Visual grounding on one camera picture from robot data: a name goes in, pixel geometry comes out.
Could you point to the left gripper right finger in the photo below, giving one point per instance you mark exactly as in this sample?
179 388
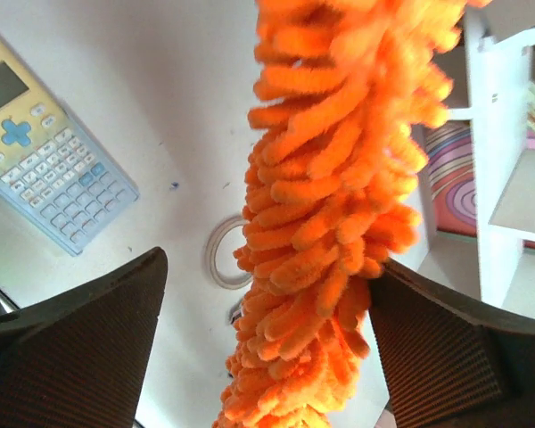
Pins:
450 360

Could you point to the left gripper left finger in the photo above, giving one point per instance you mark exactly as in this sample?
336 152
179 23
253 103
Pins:
79 358

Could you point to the yellow blue calculator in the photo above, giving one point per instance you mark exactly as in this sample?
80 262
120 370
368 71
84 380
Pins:
52 170

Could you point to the orange microfiber duster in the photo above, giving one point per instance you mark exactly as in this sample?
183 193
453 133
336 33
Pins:
341 85

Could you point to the masking tape roll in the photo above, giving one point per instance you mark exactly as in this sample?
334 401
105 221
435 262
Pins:
218 258

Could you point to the white wooden bookshelf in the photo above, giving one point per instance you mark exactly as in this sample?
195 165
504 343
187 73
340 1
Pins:
478 193

